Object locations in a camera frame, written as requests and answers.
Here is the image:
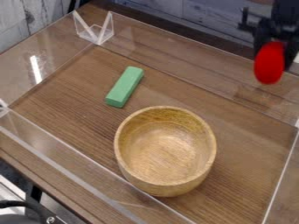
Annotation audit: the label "clear acrylic tray walls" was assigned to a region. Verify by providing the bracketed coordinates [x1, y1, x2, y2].
[0, 6, 299, 224]

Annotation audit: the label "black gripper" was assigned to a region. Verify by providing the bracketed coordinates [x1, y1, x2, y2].
[237, 0, 299, 70]

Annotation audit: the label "black table clamp bracket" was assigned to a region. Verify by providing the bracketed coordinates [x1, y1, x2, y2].
[25, 185, 66, 224]

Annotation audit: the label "wooden bowl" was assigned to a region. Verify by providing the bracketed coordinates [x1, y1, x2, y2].
[113, 106, 217, 197]

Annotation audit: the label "green rectangular block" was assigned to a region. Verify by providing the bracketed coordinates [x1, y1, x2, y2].
[105, 66, 144, 108]

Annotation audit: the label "black cable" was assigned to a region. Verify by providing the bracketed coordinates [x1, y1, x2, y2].
[0, 199, 44, 224]

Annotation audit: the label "red plush strawberry toy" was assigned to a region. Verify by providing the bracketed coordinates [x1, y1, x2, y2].
[253, 41, 285, 85]

